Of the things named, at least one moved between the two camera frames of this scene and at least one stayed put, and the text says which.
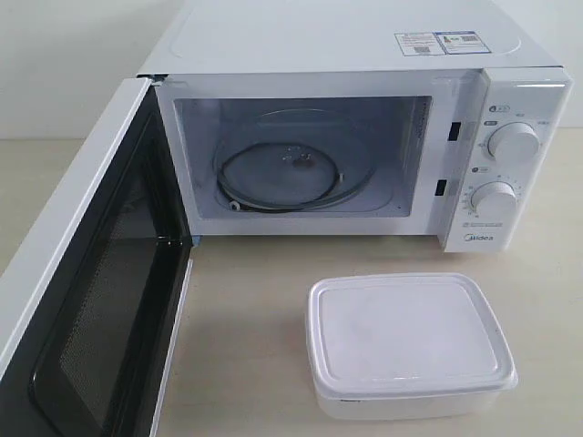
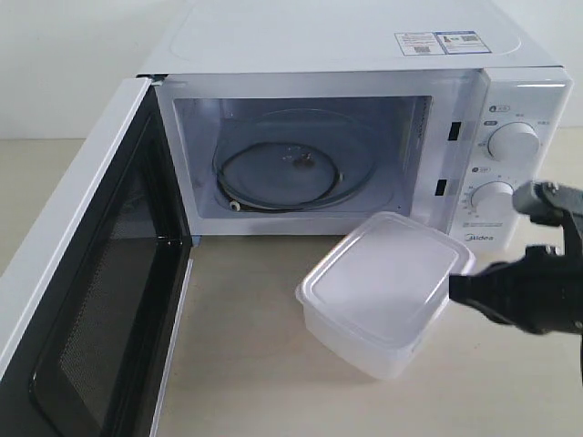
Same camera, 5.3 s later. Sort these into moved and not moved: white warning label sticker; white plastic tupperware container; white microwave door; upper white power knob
Moved: white plastic tupperware container
Not moved: white warning label sticker; white microwave door; upper white power knob
